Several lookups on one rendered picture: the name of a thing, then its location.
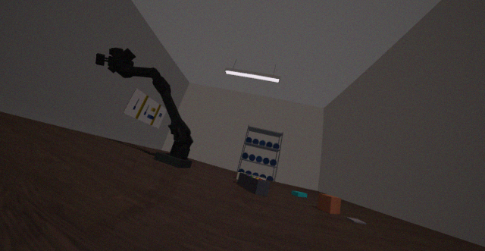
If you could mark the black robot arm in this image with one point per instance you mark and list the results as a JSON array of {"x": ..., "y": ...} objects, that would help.
[{"x": 182, "y": 137}]

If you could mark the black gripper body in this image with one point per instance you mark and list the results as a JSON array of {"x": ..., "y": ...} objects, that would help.
[{"x": 100, "y": 59}]

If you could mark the orange-brown block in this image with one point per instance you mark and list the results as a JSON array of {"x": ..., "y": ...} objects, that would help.
[{"x": 329, "y": 204}]

